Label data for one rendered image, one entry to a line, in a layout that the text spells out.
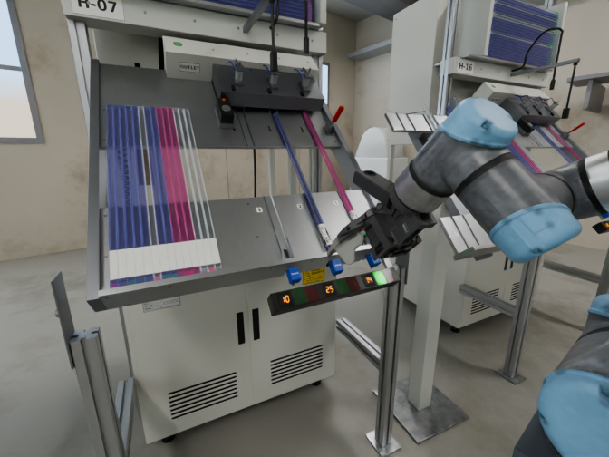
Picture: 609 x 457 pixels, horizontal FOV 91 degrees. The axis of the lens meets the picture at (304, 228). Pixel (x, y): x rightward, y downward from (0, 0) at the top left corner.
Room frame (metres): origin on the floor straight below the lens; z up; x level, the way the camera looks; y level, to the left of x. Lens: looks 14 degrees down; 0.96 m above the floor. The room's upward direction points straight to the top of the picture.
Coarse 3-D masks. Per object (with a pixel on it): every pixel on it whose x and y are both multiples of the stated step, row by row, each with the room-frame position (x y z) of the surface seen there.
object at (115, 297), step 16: (304, 256) 0.63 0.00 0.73; (320, 256) 0.65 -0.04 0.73; (336, 256) 0.67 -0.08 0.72; (208, 272) 0.54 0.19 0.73; (224, 272) 0.55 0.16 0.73; (240, 272) 0.57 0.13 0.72; (256, 272) 0.59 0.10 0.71; (272, 272) 0.62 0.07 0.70; (112, 288) 0.47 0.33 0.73; (128, 288) 0.48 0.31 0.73; (144, 288) 0.49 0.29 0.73; (160, 288) 0.51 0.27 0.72; (176, 288) 0.53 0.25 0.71; (192, 288) 0.55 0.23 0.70; (208, 288) 0.58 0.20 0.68; (112, 304) 0.49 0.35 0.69; (128, 304) 0.51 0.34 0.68
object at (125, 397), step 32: (96, 0) 0.91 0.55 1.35; (160, 0) 0.98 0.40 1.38; (192, 0) 0.99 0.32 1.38; (320, 0) 1.16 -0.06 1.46; (64, 288) 0.49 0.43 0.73; (64, 320) 0.46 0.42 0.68; (128, 384) 0.71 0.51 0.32; (128, 416) 0.61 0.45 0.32; (128, 448) 0.54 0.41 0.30; (384, 448) 0.77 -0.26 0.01
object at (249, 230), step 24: (336, 192) 0.84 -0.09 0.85; (360, 192) 0.87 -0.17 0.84; (216, 216) 0.67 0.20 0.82; (240, 216) 0.69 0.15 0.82; (264, 216) 0.71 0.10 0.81; (288, 216) 0.73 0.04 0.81; (312, 216) 0.75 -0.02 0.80; (336, 216) 0.78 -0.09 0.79; (240, 240) 0.64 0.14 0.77; (264, 240) 0.66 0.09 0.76; (288, 240) 0.67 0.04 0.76; (312, 240) 0.70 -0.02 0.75; (240, 264) 0.60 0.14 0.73
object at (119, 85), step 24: (120, 72) 0.93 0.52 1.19; (144, 72) 0.97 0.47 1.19; (120, 96) 0.86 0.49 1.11; (144, 96) 0.89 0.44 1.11; (168, 96) 0.92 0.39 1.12; (192, 96) 0.95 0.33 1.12; (192, 120) 0.88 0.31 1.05; (216, 120) 0.91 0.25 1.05; (240, 120) 0.94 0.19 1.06; (264, 120) 0.98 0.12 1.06; (288, 120) 1.02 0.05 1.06; (312, 120) 1.06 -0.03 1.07; (216, 144) 0.84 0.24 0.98; (240, 144) 0.87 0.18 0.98; (264, 144) 0.90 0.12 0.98; (312, 144) 0.96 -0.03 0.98; (336, 144) 1.00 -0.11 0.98
